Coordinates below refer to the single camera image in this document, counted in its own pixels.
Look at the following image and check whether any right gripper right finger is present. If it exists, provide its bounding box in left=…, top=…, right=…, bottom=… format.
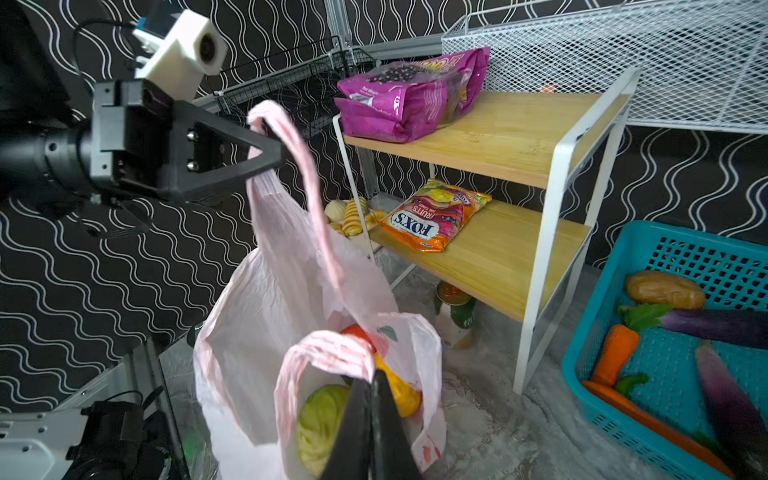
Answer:
left=370, top=369, right=423, bottom=480

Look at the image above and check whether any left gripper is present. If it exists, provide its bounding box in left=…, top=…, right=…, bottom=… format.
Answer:
left=1, top=80, right=288, bottom=204

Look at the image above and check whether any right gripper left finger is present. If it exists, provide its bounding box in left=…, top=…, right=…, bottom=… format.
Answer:
left=320, top=379, right=372, bottom=480

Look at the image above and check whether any green cabbage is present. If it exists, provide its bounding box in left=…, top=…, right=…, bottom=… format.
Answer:
left=295, top=384, right=351, bottom=478

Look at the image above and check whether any pink plastic bag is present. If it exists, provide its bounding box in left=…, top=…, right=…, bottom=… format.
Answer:
left=193, top=100, right=447, bottom=479

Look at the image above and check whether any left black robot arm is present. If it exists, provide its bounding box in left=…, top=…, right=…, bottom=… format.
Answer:
left=1, top=1, right=288, bottom=219

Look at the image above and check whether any green glass bottle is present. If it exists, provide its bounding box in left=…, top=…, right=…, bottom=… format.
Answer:
left=434, top=280, right=476, bottom=350

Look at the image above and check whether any red Fox's candy bag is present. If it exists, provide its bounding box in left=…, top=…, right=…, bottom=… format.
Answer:
left=379, top=178, right=492, bottom=253

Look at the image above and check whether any orange carrot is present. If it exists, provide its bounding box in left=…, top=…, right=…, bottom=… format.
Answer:
left=591, top=325, right=641, bottom=387

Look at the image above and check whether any purple snack bag left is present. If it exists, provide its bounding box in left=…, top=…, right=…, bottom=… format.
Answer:
left=335, top=47, right=491, bottom=144

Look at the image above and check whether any white wooden two-tier shelf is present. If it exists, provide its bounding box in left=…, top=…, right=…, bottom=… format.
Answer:
left=331, top=65, right=641, bottom=396

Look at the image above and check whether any teal plastic basket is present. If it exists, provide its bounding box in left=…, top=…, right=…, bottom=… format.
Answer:
left=562, top=221, right=767, bottom=479

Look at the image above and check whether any brown potato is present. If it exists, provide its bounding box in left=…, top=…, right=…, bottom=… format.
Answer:
left=624, top=271, right=707, bottom=310

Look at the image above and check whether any purple eggplant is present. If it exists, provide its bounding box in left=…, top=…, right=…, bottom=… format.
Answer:
left=617, top=302, right=768, bottom=350

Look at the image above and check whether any white wire wall basket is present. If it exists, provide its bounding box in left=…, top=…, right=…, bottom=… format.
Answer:
left=441, top=1, right=767, bottom=135

